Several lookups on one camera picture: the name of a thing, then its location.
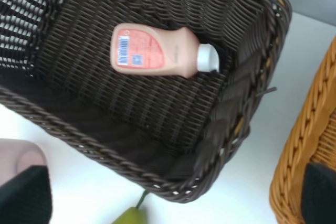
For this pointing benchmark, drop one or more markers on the translucent pink plastic cup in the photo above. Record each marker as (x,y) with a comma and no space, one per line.
(17,156)

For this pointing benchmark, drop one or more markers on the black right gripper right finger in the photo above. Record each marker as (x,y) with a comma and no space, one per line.
(318,194)

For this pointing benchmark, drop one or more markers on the dark brown wicker basket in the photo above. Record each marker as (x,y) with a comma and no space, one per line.
(170,135)

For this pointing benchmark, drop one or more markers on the orange wicker basket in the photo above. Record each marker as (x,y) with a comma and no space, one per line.
(312,139)

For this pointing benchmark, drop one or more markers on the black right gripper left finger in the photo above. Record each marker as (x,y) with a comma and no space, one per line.
(27,197)

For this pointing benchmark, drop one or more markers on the pink bottle with white cap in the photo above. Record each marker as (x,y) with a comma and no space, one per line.
(143,50)

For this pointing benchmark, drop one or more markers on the red green mango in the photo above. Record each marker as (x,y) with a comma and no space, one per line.
(134,215)

